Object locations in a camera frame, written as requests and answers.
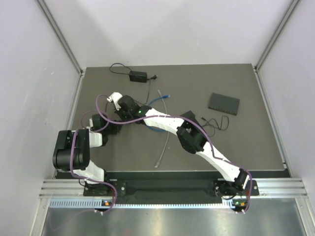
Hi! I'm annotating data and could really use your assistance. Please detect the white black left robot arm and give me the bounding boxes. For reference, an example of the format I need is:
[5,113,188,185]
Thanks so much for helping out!
[52,114,122,195]

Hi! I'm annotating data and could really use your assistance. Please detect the aluminium left corner post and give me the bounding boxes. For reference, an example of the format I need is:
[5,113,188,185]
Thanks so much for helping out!
[35,0,83,75]

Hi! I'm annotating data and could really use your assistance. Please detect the grey ethernet cable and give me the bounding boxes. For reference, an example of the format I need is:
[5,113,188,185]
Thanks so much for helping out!
[154,90,171,169]

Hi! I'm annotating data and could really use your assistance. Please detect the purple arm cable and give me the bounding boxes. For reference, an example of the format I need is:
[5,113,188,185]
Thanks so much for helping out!
[95,94,253,214]
[70,110,118,214]

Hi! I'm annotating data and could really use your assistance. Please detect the blue ethernet cable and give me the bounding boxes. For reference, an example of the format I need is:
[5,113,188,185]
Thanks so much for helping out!
[146,93,172,132]

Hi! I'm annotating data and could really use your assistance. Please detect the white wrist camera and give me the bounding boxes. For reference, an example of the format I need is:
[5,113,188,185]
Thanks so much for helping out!
[106,92,123,111]
[88,118,94,129]

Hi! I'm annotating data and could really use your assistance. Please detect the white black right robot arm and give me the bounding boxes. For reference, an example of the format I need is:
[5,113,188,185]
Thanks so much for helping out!
[107,92,252,195]

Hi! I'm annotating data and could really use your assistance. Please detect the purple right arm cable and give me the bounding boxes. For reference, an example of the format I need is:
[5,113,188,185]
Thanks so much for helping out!
[95,94,253,214]

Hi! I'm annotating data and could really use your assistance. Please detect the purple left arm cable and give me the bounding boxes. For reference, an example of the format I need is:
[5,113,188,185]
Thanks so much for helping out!
[70,110,118,214]

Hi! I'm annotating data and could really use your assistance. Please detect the black power adapter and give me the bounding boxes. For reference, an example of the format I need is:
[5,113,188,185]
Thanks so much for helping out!
[128,71,148,83]
[181,111,195,120]

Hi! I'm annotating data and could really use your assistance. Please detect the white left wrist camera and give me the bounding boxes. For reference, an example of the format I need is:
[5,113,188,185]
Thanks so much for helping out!
[88,118,94,129]

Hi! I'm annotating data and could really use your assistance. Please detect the grey slotted cable duct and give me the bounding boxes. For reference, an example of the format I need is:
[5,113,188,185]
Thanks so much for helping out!
[49,199,246,209]

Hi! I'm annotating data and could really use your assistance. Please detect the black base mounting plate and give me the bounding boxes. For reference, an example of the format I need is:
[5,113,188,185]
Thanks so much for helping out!
[83,178,259,198]

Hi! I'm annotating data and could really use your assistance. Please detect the black network switch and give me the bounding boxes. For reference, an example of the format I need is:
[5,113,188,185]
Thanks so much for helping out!
[208,93,240,116]

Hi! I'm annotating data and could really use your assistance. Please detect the aluminium right corner post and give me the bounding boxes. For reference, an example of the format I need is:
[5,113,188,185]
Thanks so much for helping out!
[253,0,301,73]

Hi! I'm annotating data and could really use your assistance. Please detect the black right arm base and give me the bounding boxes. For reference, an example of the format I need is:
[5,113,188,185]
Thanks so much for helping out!
[213,179,259,197]

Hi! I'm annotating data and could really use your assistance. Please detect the aluminium corner post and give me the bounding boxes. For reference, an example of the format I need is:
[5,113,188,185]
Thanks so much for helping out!
[253,0,301,73]
[35,0,83,75]

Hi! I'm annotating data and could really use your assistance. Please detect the aluminium frame rail front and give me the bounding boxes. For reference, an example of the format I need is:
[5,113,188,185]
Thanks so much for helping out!
[39,178,308,198]

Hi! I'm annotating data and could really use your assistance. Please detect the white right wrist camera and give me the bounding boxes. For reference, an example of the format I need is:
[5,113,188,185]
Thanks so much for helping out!
[106,92,123,111]

